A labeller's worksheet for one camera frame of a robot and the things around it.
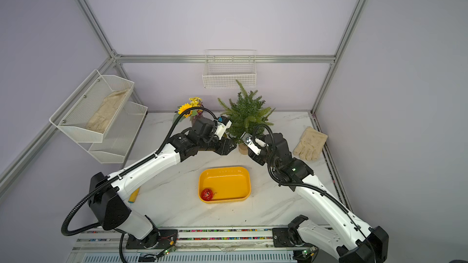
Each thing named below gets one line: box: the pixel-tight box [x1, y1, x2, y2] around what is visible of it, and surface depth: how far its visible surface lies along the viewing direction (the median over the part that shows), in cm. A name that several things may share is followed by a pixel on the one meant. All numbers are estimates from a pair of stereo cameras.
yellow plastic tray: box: [198, 166, 252, 204], surface depth 91 cm
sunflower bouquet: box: [172, 96, 204, 124], surface depth 90 cm
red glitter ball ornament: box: [200, 188, 214, 201], surface depth 82 cm
